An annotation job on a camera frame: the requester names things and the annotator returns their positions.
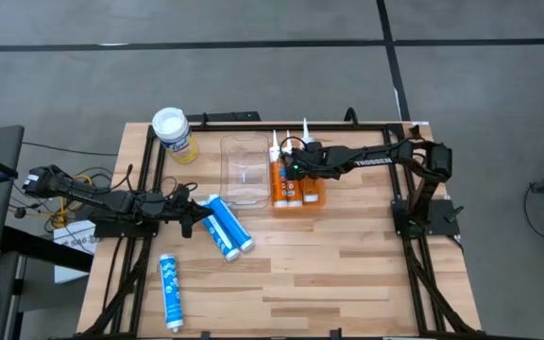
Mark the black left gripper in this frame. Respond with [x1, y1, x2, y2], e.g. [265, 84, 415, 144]
[132, 184, 215, 239]

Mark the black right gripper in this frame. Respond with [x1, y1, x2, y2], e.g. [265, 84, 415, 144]
[283, 139, 332, 182]

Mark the orange sealant tube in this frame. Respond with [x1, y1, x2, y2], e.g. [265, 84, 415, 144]
[269, 129, 289, 209]
[299, 117, 321, 204]

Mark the blue silicone tube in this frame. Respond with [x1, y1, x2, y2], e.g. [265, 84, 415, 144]
[198, 198, 242, 263]
[205, 193, 256, 253]
[159, 253, 184, 333]

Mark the brown blue-marked sealant tube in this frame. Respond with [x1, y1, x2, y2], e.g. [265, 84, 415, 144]
[283, 129, 304, 208]

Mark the yellow Lysol wipes canister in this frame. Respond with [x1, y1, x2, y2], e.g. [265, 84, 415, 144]
[151, 107, 200, 165]

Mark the orange translucent plastic bin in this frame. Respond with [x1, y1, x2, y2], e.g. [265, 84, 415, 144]
[270, 139, 327, 213]

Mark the clear plastic bin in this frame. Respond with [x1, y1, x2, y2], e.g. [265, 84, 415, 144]
[218, 132, 273, 211]

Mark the black power strip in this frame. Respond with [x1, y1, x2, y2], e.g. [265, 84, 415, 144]
[186, 110, 262, 127]

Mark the white printed paper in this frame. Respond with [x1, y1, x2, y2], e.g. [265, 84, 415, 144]
[53, 219, 98, 284]

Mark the black desk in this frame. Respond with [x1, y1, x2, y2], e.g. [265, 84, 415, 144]
[0, 225, 94, 340]

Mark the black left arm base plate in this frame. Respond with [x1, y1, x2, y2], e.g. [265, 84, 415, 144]
[88, 207, 160, 239]

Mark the black metal table frame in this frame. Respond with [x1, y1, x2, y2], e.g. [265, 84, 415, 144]
[77, 120, 484, 340]

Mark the yellow cable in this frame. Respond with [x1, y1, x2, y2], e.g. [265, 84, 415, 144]
[47, 173, 94, 230]

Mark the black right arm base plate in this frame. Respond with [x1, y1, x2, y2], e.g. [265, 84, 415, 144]
[391, 197, 465, 238]

